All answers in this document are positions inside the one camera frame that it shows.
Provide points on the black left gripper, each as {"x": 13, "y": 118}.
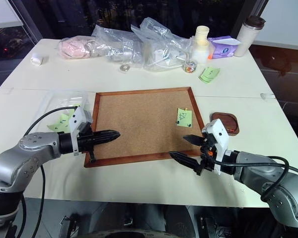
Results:
{"x": 85, "y": 143}

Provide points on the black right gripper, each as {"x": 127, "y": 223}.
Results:
{"x": 208, "y": 153}

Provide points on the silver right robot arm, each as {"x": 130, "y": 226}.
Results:
{"x": 263, "y": 171}

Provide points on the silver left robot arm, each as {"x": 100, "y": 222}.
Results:
{"x": 27, "y": 153}

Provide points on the green note with scribble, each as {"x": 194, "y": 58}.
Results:
{"x": 185, "y": 117}

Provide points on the wood framed cork board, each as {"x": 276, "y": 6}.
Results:
{"x": 144, "y": 119}

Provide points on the green sticky note stack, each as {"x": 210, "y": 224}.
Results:
{"x": 209, "y": 75}

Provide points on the small jar of coloured pins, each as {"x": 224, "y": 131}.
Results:
{"x": 190, "y": 67}

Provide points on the dark wooden coaster tray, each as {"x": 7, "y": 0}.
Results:
{"x": 226, "y": 121}

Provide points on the clear plastic container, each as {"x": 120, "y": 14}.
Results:
{"x": 62, "y": 99}

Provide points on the crumpled clear plastic bag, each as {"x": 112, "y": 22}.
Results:
{"x": 116, "y": 47}

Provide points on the plastic bag with pink cloth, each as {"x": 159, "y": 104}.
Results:
{"x": 73, "y": 48}

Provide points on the cream plastic bottle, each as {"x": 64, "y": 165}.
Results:
{"x": 200, "y": 45}

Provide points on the purple tissue pack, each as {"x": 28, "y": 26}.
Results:
{"x": 223, "y": 48}

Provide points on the black bag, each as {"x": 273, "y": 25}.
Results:
{"x": 275, "y": 60}

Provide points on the white tumbler with dark lid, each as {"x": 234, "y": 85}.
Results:
{"x": 247, "y": 37}

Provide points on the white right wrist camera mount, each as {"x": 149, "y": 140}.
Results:
{"x": 219, "y": 138}

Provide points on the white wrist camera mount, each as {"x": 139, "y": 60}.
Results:
{"x": 77, "y": 118}
{"x": 219, "y": 138}

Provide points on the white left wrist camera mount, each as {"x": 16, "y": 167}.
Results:
{"x": 77, "y": 118}

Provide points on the black bracket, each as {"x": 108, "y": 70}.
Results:
{"x": 68, "y": 225}
{"x": 211, "y": 226}

